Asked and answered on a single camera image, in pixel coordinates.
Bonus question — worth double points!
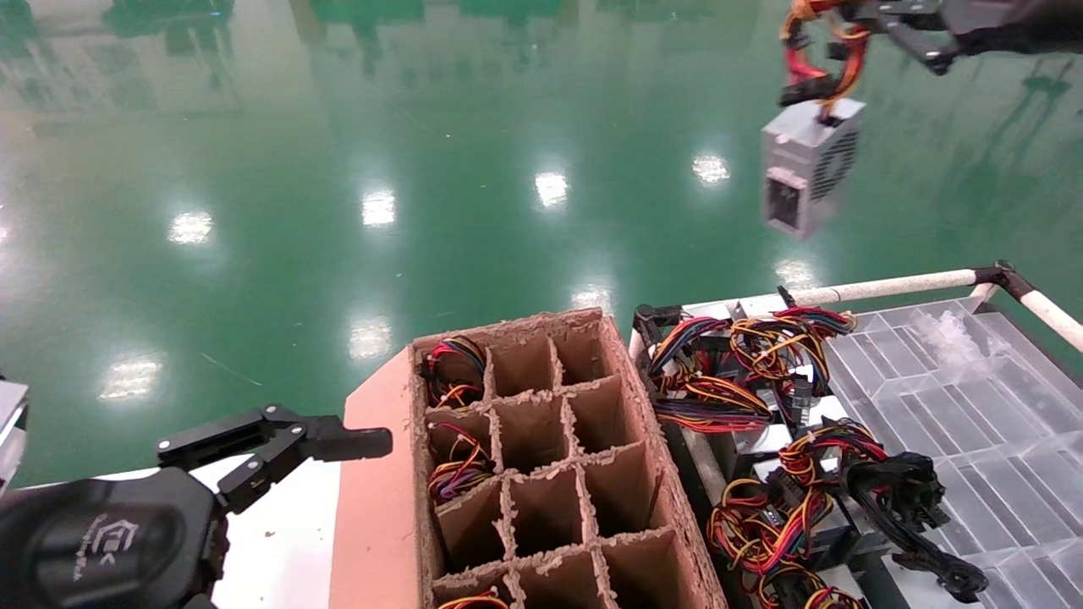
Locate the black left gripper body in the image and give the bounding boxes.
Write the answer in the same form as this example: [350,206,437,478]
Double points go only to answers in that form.
[0,465,230,609]

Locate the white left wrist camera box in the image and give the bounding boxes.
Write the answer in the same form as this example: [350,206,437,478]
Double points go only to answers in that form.
[0,380,31,497]

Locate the power supply with black cables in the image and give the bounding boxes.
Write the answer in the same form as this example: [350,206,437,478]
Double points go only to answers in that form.
[841,451,990,604]

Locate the clear plastic compartment tray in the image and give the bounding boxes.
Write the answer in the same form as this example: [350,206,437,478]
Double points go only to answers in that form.
[819,296,1083,609]

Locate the power supplies with wires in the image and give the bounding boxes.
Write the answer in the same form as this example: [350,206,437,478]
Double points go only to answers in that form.
[630,260,1083,609]

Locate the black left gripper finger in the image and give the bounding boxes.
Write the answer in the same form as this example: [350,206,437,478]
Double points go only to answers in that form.
[157,404,395,514]

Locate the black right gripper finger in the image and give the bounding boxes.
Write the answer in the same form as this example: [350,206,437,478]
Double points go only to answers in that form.
[844,0,950,28]
[884,20,962,76]

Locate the silver power supply coloured wires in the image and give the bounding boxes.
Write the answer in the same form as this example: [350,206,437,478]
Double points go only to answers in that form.
[646,315,775,435]
[736,418,899,509]
[421,336,490,410]
[708,478,855,609]
[436,590,511,609]
[427,421,498,507]
[731,305,858,424]
[760,0,873,241]

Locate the brown cardboard divider box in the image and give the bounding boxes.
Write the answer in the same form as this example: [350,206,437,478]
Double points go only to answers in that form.
[329,307,730,609]

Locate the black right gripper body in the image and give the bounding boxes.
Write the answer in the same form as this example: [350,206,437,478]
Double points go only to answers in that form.
[943,0,1083,57]

